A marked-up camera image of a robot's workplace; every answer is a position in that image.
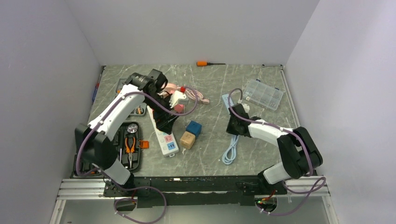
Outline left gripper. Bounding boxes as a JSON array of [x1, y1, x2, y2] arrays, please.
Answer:
[[144, 93, 180, 135]]

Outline grey tool tray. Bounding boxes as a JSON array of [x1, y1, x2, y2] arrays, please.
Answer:
[[113, 78, 147, 119]]

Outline light blue cable with plug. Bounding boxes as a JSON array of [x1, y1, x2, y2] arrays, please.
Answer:
[[221, 134, 240, 166]]

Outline clear plastic screw box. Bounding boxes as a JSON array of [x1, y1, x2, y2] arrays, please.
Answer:
[[243, 79, 284, 111]]

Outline dark blue cube adapter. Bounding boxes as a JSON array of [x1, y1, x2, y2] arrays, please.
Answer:
[[186, 120, 202, 138]]

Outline tan cube adapter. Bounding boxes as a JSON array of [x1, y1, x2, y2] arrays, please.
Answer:
[[180, 131, 196, 149]]

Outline black tool case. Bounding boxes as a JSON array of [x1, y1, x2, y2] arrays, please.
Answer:
[[79, 121, 149, 177]]

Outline white power strip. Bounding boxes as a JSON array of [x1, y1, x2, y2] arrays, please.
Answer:
[[147, 106, 179, 157]]

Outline pink round socket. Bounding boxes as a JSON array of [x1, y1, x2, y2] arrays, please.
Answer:
[[162, 83, 178, 95]]

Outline light blue power strip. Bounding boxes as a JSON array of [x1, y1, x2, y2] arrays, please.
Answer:
[[221, 93, 234, 114]]

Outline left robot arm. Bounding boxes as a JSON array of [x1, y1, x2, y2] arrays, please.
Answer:
[[75, 69, 189, 196]]

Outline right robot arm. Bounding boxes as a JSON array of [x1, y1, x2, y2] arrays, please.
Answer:
[[226, 104, 323, 194]]

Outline pink cube adapter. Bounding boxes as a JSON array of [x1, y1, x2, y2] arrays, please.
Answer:
[[173, 104, 185, 114]]

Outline blue red pen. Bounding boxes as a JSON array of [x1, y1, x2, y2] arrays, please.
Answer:
[[92, 74, 102, 103]]

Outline orange pliers in case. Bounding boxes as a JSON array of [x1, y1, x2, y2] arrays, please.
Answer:
[[125, 135, 136, 168]]

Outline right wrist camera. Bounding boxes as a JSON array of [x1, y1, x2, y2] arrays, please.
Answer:
[[238, 103, 250, 113]]

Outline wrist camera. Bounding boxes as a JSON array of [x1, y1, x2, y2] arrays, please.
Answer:
[[238, 103, 250, 113], [169, 90, 189, 108]]

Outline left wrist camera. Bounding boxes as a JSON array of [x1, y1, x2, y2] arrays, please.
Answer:
[[169, 90, 189, 108]]

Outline pink cable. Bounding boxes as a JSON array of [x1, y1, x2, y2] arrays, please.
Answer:
[[182, 86, 210, 106]]

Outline orange handled screwdriver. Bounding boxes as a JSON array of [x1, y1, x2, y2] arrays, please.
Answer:
[[196, 61, 225, 67]]

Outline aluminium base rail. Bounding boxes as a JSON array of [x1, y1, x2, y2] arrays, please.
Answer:
[[50, 175, 339, 224]]

